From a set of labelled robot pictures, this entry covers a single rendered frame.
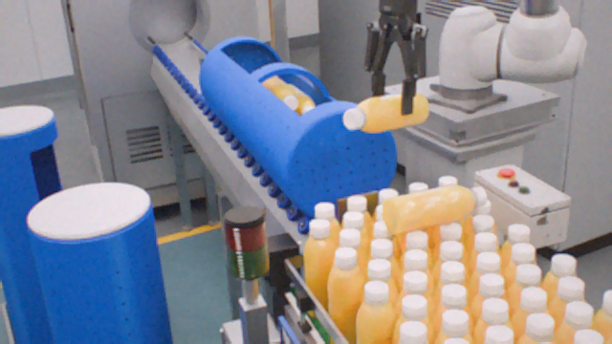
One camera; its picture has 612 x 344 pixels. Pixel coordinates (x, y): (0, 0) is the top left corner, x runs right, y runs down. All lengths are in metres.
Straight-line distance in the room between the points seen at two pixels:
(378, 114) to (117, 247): 0.66
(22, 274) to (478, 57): 1.62
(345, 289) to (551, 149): 2.08
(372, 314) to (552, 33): 1.05
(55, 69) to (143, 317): 4.98
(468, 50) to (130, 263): 1.07
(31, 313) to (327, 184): 1.34
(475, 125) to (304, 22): 5.35
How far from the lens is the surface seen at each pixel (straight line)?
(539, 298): 1.19
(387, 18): 1.42
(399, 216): 1.31
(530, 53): 2.01
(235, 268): 1.12
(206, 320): 3.10
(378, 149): 1.68
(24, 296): 2.63
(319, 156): 1.62
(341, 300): 1.30
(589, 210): 3.47
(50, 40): 6.54
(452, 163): 2.07
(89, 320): 1.73
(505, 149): 2.15
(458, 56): 2.06
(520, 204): 1.50
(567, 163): 3.24
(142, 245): 1.68
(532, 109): 2.19
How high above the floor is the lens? 1.75
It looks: 23 degrees down
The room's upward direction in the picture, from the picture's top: 3 degrees counter-clockwise
